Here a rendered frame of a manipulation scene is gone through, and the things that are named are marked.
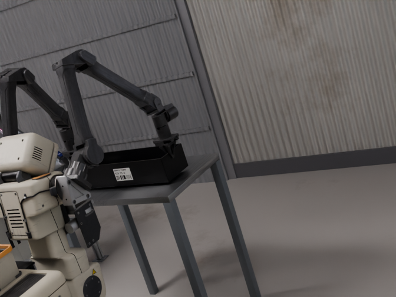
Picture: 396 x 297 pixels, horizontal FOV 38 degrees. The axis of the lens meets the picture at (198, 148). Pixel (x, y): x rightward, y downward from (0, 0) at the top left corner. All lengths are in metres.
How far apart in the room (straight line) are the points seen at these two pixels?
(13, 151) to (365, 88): 2.58
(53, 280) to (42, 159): 0.46
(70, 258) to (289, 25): 2.45
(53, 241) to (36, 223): 0.12
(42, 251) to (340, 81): 2.51
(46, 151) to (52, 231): 0.30
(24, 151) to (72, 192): 0.24
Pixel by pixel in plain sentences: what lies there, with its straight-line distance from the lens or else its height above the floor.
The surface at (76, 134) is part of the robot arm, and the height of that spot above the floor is 1.18.
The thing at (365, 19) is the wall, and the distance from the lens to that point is 3.97.
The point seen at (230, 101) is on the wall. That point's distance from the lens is 4.43.
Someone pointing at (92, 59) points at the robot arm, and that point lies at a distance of 2.27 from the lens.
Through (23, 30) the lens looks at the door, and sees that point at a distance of 5.32.
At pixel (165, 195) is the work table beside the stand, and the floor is 0.80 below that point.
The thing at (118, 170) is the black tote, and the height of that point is 0.89.
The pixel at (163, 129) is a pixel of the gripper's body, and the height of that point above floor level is 1.03.
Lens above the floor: 1.59
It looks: 16 degrees down
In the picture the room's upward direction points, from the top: 17 degrees counter-clockwise
